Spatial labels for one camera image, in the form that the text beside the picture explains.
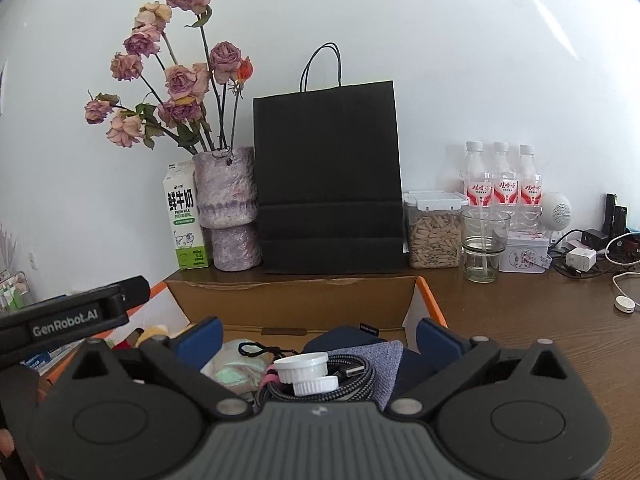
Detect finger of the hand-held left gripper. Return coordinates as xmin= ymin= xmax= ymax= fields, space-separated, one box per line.
xmin=0 ymin=275 xmax=152 ymax=332

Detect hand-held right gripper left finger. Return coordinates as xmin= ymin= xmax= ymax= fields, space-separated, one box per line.
xmin=70 ymin=316 xmax=253 ymax=421

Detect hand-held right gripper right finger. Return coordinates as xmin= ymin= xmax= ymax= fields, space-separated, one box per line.
xmin=385 ymin=318 xmax=571 ymax=421

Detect pale green plastic bag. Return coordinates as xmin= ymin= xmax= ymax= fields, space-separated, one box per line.
xmin=201 ymin=338 xmax=272 ymax=395

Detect black lanyard with pink clip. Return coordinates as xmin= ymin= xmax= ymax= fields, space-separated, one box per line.
xmin=238 ymin=342 xmax=284 ymax=392

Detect purple fabric pouch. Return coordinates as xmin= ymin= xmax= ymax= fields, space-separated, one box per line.
xmin=325 ymin=340 xmax=406 ymax=412

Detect black braided cable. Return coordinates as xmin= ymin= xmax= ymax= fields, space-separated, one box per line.
xmin=254 ymin=354 xmax=377 ymax=404

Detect wide white plastic lid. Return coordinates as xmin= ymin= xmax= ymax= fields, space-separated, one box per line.
xmin=273 ymin=353 xmax=329 ymax=384

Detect red cardboard box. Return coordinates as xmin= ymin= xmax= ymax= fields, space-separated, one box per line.
xmin=37 ymin=275 xmax=449 ymax=406

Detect white ribbed bottle cap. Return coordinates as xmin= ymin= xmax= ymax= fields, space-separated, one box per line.
xmin=292 ymin=375 xmax=339 ymax=397

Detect clear container of seeds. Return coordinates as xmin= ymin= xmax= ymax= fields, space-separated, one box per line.
xmin=402 ymin=190 xmax=469 ymax=269

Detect blue white boxes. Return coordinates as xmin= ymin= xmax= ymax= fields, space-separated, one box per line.
xmin=22 ymin=344 xmax=67 ymax=372

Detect white green milk carton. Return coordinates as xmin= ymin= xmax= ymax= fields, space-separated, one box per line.
xmin=162 ymin=161 xmax=210 ymax=270

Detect clear drinking glass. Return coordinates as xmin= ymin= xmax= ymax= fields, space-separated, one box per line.
xmin=461 ymin=209 xmax=512 ymax=283

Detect white tin box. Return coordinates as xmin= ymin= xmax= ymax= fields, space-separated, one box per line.
xmin=498 ymin=232 xmax=552 ymax=275

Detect purple textured vase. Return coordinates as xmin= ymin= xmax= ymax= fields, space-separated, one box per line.
xmin=192 ymin=146 xmax=262 ymax=272

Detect white charger plug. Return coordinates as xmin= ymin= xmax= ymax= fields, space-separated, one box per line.
xmin=566 ymin=247 xmax=598 ymax=274

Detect red label water bottle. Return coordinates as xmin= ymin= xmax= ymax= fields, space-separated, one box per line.
xmin=464 ymin=141 xmax=494 ymax=211
xmin=517 ymin=144 xmax=544 ymax=234
xmin=492 ymin=141 xmax=519 ymax=233

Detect white round speaker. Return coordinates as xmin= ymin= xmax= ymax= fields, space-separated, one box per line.
xmin=541 ymin=191 xmax=573 ymax=231

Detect black paper bag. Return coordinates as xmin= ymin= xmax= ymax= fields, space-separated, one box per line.
xmin=252 ymin=42 xmax=406 ymax=275

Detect dried pink rose bouquet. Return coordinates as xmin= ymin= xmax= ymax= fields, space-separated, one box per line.
xmin=84 ymin=0 xmax=253 ymax=156

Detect wire rack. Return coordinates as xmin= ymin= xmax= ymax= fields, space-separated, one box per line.
xmin=0 ymin=224 xmax=32 ymax=312

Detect white cable with round puck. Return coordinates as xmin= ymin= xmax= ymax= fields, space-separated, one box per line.
xmin=611 ymin=272 xmax=640 ymax=314

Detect dark device with white cable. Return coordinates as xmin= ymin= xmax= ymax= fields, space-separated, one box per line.
xmin=605 ymin=232 xmax=640 ymax=266

